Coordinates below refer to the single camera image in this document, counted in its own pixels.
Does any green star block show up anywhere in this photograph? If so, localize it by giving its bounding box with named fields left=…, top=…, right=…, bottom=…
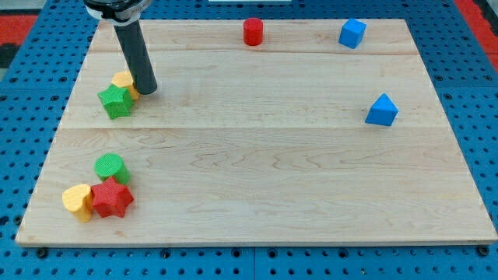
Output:
left=97, top=84, right=134, bottom=120

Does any yellow heart block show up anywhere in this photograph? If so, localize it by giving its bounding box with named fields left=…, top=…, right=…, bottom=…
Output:
left=61, top=184, right=93, bottom=223

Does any blue triangular prism block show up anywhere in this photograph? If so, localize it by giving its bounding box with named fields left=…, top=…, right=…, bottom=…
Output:
left=365, top=93, right=398, bottom=126

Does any blue cube block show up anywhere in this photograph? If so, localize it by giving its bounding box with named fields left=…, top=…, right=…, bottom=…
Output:
left=338, top=19, right=367, bottom=49

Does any light wooden board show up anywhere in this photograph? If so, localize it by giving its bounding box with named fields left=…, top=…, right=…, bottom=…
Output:
left=16, top=19, right=497, bottom=248

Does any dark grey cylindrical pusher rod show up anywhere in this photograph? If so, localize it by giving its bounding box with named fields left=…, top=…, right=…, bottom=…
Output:
left=114, top=20, right=158, bottom=95

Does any red cylinder block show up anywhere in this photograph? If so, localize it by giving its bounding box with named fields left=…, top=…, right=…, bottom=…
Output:
left=243, top=18, right=264, bottom=46

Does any green cylinder block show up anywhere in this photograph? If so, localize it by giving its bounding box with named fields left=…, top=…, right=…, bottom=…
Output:
left=93, top=153, right=131, bottom=184

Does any yellow hexagon block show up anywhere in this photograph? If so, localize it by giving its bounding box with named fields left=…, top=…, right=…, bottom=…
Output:
left=111, top=71, right=140, bottom=100

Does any silver black robot wrist flange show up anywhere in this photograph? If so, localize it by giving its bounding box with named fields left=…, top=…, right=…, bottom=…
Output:
left=83, top=0, right=153, bottom=26

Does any red star block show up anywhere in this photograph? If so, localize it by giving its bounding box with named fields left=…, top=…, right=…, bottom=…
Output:
left=91, top=176, right=134, bottom=218

